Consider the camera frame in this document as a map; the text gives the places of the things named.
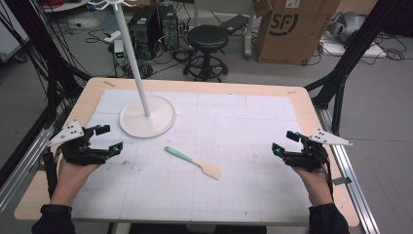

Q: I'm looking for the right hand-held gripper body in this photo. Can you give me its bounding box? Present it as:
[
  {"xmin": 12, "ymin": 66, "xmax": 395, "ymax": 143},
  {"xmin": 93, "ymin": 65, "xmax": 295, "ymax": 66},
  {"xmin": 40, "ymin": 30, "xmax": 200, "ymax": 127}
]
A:
[{"xmin": 282, "ymin": 128, "xmax": 354, "ymax": 173}]

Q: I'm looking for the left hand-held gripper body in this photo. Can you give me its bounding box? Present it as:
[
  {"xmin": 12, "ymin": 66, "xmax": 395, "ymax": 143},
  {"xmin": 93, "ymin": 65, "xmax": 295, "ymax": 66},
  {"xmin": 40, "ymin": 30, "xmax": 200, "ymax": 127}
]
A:
[{"xmin": 47, "ymin": 119, "xmax": 110, "ymax": 167}]

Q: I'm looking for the person's left hand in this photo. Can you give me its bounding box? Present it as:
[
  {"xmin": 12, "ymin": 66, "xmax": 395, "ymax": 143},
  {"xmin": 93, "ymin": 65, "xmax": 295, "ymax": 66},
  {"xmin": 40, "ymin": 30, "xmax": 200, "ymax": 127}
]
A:
[{"xmin": 50, "ymin": 159, "xmax": 101, "ymax": 208}]

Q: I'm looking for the person's right hand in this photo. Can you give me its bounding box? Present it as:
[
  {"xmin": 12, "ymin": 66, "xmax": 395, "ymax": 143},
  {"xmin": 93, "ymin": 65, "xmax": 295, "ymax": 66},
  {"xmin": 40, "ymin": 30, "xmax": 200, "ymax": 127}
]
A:
[{"xmin": 291, "ymin": 166, "xmax": 335, "ymax": 208}]

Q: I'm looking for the white pole stand round base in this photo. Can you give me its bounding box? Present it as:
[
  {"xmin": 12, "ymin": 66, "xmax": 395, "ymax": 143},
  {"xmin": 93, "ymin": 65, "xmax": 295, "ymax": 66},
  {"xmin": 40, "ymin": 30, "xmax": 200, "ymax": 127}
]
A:
[{"xmin": 87, "ymin": 0, "xmax": 177, "ymax": 140}]

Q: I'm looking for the white grid mat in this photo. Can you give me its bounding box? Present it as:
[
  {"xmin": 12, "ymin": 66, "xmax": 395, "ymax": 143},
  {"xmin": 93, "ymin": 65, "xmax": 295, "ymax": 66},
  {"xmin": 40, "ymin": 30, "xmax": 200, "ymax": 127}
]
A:
[{"xmin": 70, "ymin": 89, "xmax": 314, "ymax": 226}]

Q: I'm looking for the small device green display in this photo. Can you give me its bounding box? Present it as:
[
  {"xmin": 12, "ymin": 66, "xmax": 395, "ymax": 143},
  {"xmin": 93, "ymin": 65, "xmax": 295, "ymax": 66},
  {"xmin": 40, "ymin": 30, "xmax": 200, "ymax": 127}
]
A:
[{"xmin": 112, "ymin": 39, "xmax": 127, "ymax": 66}]

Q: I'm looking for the white power strip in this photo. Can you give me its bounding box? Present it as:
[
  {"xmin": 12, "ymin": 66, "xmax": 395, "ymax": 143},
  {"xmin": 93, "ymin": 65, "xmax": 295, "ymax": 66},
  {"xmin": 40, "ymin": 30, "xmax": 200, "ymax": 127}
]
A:
[{"xmin": 102, "ymin": 30, "xmax": 122, "ymax": 44}]

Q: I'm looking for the large cardboard box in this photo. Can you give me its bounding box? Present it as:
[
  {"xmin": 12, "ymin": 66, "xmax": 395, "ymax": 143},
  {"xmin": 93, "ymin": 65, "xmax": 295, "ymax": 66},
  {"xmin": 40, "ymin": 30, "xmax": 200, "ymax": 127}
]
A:
[{"xmin": 254, "ymin": 0, "xmax": 342, "ymax": 65}]

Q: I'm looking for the white flat board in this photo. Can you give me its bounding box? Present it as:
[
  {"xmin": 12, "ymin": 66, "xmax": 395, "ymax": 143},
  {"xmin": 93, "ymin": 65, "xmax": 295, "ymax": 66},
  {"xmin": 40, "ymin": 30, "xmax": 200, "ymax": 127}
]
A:
[{"xmin": 319, "ymin": 34, "xmax": 388, "ymax": 59}]

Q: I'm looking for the black computer tower green panel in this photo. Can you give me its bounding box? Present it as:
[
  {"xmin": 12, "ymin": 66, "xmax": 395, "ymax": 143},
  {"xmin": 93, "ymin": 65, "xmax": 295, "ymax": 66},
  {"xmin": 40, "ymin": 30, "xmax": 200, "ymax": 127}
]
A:
[{"xmin": 128, "ymin": 5, "xmax": 161, "ymax": 61}]

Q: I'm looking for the grey plastic wrapped bundle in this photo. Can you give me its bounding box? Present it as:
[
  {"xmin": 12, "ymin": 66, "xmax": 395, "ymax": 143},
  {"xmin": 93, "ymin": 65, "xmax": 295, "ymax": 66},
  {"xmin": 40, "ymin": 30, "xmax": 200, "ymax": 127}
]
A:
[{"xmin": 325, "ymin": 11, "xmax": 367, "ymax": 45}]

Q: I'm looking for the black round stool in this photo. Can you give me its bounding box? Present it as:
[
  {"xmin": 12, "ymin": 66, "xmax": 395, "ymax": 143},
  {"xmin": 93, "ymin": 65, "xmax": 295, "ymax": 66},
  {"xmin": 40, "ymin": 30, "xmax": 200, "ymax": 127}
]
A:
[{"xmin": 182, "ymin": 24, "xmax": 230, "ymax": 83}]

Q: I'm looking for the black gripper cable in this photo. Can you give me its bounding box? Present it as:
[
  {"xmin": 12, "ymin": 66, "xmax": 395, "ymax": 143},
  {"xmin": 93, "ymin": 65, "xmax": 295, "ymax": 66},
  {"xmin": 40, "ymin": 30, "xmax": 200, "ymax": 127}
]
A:
[{"xmin": 323, "ymin": 161, "xmax": 336, "ymax": 198}]

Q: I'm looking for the black wrist strap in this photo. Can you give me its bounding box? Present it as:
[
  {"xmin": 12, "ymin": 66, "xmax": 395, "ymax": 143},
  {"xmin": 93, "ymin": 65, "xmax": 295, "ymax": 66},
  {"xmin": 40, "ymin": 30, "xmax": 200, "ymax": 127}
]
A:
[{"xmin": 42, "ymin": 151, "xmax": 58, "ymax": 200}]

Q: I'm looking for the aluminium rail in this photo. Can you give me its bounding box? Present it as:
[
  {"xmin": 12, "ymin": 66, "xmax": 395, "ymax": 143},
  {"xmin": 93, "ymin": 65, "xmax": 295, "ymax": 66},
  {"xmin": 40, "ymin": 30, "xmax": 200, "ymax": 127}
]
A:
[
  {"xmin": 0, "ymin": 125, "xmax": 55, "ymax": 214},
  {"xmin": 313, "ymin": 105, "xmax": 382, "ymax": 234}
]

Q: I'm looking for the green-handled beige spatula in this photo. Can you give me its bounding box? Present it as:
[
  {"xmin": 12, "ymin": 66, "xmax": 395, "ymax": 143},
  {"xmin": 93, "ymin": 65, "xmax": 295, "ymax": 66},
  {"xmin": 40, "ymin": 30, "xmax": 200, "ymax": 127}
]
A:
[{"xmin": 163, "ymin": 145, "xmax": 224, "ymax": 181}]

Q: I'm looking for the black metal frame stand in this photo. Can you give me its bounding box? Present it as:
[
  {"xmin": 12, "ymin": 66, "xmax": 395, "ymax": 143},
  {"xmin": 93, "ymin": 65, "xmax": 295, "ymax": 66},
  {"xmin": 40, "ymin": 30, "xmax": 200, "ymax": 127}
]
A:
[
  {"xmin": 0, "ymin": 0, "xmax": 93, "ymax": 189},
  {"xmin": 304, "ymin": 0, "xmax": 413, "ymax": 137}
]

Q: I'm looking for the white upright post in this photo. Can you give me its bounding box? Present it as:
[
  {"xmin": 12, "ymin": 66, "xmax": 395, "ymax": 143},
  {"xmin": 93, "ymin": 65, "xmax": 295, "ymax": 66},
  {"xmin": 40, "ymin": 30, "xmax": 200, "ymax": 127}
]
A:
[{"xmin": 243, "ymin": 0, "xmax": 256, "ymax": 60}]

